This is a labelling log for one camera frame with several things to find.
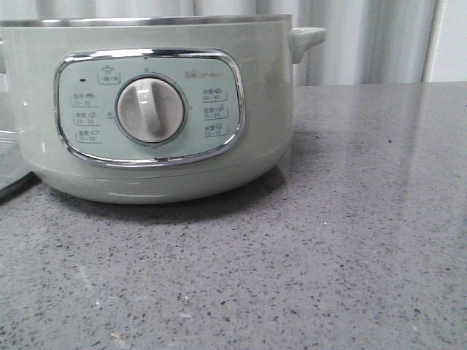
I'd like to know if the glass pot lid steel rim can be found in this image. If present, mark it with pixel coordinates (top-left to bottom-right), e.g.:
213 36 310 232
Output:
1 130 37 202

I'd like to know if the pale green electric cooking pot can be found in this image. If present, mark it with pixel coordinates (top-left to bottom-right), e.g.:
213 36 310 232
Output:
1 14 326 204

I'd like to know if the grey round control knob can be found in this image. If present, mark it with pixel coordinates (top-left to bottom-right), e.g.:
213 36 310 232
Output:
115 77 186 144

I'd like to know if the white pleated curtain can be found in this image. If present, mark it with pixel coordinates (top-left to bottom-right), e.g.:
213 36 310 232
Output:
0 0 467 92

